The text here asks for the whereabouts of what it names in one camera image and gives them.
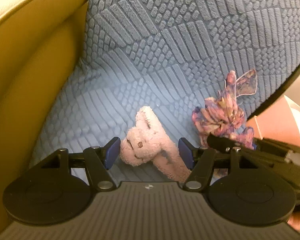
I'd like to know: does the purple ribbon flower bouquet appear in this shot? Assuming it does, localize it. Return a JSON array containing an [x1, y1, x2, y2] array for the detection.
[[192, 69, 257, 150]]

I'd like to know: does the pink plush bunny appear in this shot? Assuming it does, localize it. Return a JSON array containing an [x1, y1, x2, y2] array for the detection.
[[120, 106, 191, 183]]

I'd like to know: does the pink cardboard box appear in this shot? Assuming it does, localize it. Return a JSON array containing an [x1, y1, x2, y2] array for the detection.
[[247, 76, 300, 146]]

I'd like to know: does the blue textured seat cushion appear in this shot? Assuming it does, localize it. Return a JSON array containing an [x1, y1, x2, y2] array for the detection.
[[30, 0, 300, 166]]

